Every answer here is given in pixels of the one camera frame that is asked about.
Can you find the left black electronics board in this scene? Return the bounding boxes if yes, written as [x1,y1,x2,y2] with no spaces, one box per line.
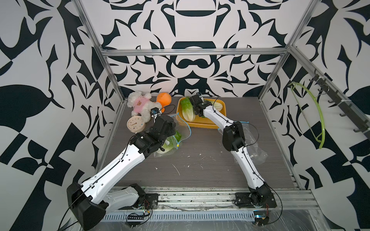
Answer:
[125,213,152,228]

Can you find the white plush toy pink shirt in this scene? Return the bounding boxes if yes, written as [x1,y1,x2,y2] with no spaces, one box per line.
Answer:
[127,91,162,123]

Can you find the clear zipper bag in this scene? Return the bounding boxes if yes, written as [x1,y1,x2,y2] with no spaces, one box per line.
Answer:
[153,113,192,158]
[241,121,268,165]

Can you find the green hose loop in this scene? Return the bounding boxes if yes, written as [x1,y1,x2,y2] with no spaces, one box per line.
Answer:
[288,81,326,150]

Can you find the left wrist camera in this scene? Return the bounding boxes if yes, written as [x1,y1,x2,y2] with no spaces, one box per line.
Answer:
[150,107,161,119]

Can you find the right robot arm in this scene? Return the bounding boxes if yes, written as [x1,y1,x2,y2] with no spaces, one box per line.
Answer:
[189,94,277,208]

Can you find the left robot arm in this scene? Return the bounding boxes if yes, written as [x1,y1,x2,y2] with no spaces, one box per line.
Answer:
[66,115,176,231]

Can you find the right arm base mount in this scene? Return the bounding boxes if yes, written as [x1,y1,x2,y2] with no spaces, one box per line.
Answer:
[234,193,277,208]

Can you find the black wall hook rail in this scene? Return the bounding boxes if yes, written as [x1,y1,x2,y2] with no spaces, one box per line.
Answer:
[308,69,370,139]

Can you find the yellow plastic tray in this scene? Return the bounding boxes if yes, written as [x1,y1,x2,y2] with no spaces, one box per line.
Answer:
[175,97,226,129]

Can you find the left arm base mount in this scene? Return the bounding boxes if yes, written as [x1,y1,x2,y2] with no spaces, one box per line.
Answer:
[119,193,159,210]

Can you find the chinese cabbage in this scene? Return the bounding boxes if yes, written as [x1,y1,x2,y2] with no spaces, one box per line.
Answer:
[180,97,196,122]
[157,131,182,154]
[200,101,223,119]

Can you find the right green led board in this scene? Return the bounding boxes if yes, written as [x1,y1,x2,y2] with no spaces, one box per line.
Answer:
[253,211,269,227]

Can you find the small round beige clock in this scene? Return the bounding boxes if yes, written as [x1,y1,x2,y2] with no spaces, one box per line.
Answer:
[126,116,145,133]

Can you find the orange plush toy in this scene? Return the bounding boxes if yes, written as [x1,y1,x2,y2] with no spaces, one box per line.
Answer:
[156,92,172,113]

